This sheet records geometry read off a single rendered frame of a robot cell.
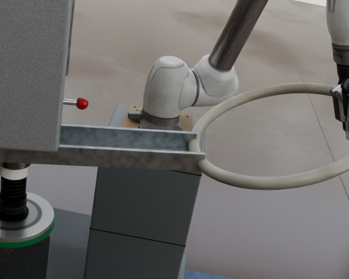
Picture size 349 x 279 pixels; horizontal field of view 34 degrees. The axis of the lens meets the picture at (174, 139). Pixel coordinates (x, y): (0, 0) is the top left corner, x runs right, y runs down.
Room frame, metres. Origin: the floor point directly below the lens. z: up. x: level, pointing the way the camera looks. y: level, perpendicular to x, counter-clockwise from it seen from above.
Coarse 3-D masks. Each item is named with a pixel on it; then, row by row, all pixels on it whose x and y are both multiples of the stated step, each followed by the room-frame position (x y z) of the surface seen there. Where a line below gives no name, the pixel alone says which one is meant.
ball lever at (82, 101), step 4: (64, 100) 1.27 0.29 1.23; (68, 100) 1.28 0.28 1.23; (72, 100) 1.28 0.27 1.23; (76, 100) 1.28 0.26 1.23; (80, 100) 1.28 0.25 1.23; (84, 100) 1.28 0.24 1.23; (64, 104) 1.27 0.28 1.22; (68, 104) 1.27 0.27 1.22; (72, 104) 1.27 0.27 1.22; (76, 104) 1.28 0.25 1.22; (80, 104) 1.27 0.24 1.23; (84, 104) 1.27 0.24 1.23; (88, 104) 1.29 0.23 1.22; (80, 108) 1.27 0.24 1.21; (84, 108) 1.28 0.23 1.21
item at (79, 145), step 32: (64, 128) 1.26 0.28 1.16; (96, 128) 1.28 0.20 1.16; (128, 128) 1.30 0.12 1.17; (0, 160) 1.12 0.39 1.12; (32, 160) 1.13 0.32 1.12; (64, 160) 1.15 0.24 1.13; (96, 160) 1.17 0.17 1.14; (128, 160) 1.19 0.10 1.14; (160, 160) 1.21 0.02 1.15; (192, 160) 1.23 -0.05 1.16
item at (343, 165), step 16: (240, 96) 1.54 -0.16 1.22; (256, 96) 1.55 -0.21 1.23; (208, 112) 1.47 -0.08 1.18; (224, 112) 1.50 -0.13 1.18; (192, 144) 1.31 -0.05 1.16; (208, 176) 1.19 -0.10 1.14; (224, 176) 1.15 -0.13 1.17; (240, 176) 1.14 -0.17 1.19; (288, 176) 1.11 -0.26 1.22; (304, 176) 1.11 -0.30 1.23; (320, 176) 1.11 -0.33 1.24; (336, 176) 1.12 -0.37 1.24
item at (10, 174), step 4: (0, 168) 1.16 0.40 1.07; (4, 168) 1.15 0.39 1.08; (24, 168) 1.17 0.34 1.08; (28, 168) 1.18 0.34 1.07; (0, 172) 1.16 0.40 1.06; (4, 172) 1.15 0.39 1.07; (8, 172) 1.15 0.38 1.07; (12, 172) 1.15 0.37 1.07; (16, 172) 1.15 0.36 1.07; (20, 172) 1.16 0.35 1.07; (24, 172) 1.17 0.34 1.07; (28, 172) 1.19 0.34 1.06; (4, 176) 1.15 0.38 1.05; (8, 176) 1.15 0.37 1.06; (12, 176) 1.15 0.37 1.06; (16, 176) 1.15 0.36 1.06; (20, 176) 1.16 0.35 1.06; (24, 176) 1.17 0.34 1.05
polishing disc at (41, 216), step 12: (36, 204) 1.24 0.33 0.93; (48, 204) 1.25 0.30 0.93; (36, 216) 1.19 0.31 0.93; (48, 216) 1.20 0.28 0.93; (0, 228) 1.11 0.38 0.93; (12, 228) 1.12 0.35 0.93; (24, 228) 1.13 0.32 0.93; (36, 228) 1.14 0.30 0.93; (48, 228) 1.16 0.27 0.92; (0, 240) 1.08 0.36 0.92; (12, 240) 1.08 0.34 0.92; (24, 240) 1.10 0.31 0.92
